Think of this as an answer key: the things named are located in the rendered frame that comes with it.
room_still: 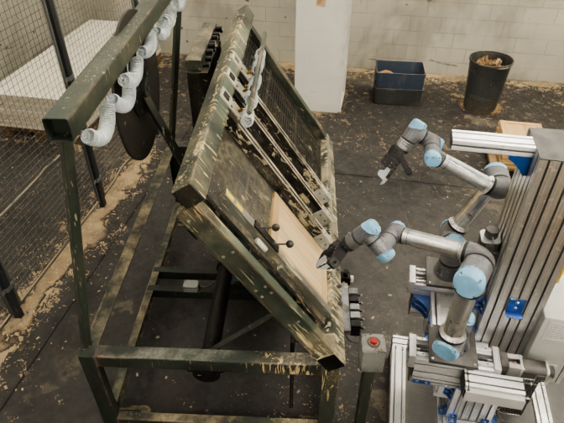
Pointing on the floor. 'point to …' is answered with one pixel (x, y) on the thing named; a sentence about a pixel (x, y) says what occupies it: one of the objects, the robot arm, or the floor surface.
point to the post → (363, 396)
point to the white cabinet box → (322, 52)
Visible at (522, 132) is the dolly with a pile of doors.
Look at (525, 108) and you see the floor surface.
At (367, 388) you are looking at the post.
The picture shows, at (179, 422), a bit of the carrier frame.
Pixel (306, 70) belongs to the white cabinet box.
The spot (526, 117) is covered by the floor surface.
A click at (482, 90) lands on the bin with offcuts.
